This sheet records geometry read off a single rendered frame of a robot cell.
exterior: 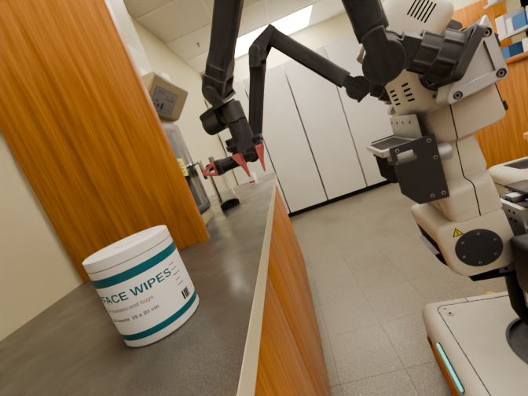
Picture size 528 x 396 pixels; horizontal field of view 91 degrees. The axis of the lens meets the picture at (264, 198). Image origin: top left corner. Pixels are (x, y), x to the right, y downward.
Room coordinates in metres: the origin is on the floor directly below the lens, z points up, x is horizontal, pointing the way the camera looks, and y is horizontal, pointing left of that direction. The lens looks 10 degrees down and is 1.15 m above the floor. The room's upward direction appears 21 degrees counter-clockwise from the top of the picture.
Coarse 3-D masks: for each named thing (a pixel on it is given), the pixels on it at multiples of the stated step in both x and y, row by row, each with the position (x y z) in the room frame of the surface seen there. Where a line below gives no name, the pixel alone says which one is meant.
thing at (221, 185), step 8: (208, 176) 1.30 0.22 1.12; (216, 176) 1.27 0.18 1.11; (224, 176) 1.28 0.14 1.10; (216, 184) 1.27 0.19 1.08; (224, 184) 1.27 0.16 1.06; (216, 192) 1.29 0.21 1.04; (224, 192) 1.27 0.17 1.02; (232, 192) 1.29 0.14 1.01; (224, 200) 1.27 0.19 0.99; (232, 200) 1.27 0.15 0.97
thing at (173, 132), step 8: (168, 128) 1.11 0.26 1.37; (176, 128) 1.20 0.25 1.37; (168, 136) 1.08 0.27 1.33; (176, 136) 1.16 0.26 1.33; (176, 144) 1.12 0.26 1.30; (184, 144) 1.21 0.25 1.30; (176, 152) 1.08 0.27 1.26; (184, 152) 1.17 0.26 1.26; (184, 160) 1.13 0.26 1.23; (192, 168) 1.19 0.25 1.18; (192, 176) 1.15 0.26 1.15; (192, 184) 1.11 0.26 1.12; (200, 184) 1.20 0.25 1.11; (192, 192) 1.08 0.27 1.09; (200, 192) 1.16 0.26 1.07; (200, 200) 1.12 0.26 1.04; (208, 200) 1.22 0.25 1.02; (200, 208) 1.09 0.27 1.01; (208, 208) 1.18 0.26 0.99
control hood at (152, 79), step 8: (152, 72) 0.91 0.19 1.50; (144, 80) 0.91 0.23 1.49; (152, 80) 0.91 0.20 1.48; (160, 80) 0.96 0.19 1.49; (168, 80) 1.01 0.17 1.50; (152, 88) 0.93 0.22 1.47; (168, 88) 1.03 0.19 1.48; (176, 88) 1.09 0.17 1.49; (184, 96) 1.19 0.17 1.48; (176, 104) 1.15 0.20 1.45; (184, 104) 1.23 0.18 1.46; (176, 112) 1.18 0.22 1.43; (176, 120) 1.23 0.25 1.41
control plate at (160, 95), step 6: (156, 90) 0.96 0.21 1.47; (162, 90) 0.99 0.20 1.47; (156, 96) 0.97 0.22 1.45; (162, 96) 1.01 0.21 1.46; (174, 96) 1.10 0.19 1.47; (156, 102) 0.99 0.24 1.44; (162, 102) 1.02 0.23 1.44; (168, 102) 1.07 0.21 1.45; (174, 102) 1.12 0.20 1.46; (156, 108) 1.00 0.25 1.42; (168, 108) 1.09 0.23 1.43; (168, 114) 1.11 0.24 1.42
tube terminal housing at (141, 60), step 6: (132, 48) 1.12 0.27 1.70; (132, 54) 1.10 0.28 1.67; (138, 54) 1.16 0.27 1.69; (144, 54) 1.22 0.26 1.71; (138, 60) 1.13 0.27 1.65; (144, 60) 1.19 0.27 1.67; (138, 66) 1.11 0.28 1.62; (144, 66) 1.17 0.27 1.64; (150, 66) 1.24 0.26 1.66; (162, 120) 1.11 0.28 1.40; (168, 120) 1.18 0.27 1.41; (210, 210) 1.22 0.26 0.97; (204, 216) 1.12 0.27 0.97; (210, 216) 1.19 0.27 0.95; (204, 222) 1.10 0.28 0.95
